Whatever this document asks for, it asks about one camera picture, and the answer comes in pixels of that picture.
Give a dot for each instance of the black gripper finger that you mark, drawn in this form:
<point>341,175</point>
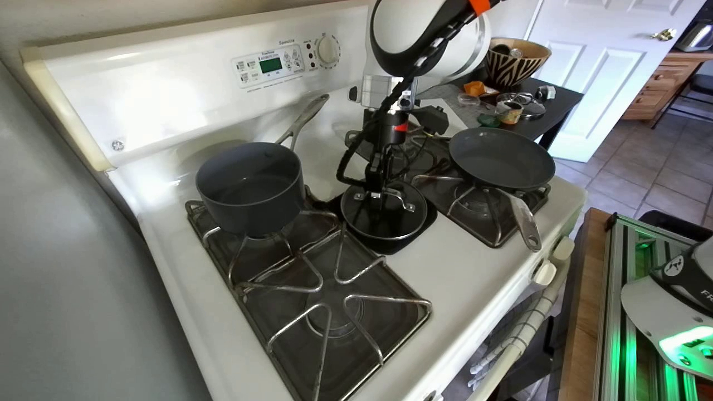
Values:
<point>402,201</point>
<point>370,201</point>

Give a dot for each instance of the metal door knob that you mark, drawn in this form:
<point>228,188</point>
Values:
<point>665,35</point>

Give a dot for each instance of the black frying pan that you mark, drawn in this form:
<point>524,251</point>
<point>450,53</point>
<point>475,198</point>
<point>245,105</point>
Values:
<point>502,159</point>

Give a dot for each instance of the black side table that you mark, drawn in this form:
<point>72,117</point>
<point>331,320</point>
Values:
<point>553,113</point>

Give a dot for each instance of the white panel door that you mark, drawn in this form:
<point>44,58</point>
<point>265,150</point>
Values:
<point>602,81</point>

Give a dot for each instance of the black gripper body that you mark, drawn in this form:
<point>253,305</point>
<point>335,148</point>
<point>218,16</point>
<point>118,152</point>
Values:
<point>386,146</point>

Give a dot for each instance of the white refrigerator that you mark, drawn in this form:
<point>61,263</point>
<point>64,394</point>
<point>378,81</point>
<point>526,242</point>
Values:
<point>68,281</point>

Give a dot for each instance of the patterned brown bowl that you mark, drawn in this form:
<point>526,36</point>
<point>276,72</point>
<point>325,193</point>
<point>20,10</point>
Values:
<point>514,62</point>

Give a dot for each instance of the black burner grate under pan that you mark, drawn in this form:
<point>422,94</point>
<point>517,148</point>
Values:
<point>475,215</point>

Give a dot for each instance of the clear glass pot lid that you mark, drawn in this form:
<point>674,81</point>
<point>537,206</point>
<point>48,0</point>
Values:
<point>381,223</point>

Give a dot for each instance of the white gas stove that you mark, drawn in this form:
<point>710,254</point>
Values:
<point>186,102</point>

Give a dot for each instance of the aluminium rail frame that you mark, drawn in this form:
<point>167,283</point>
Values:
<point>631,348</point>

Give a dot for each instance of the wooden dresser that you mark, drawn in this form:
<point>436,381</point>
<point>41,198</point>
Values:
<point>659,86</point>

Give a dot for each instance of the black burner grate under saucepan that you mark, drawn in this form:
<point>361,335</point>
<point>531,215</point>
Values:
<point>313,312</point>

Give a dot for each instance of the small orange object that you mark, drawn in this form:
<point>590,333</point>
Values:
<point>472,87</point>

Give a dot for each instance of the wooden board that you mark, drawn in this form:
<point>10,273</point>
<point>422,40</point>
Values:
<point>582,312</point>

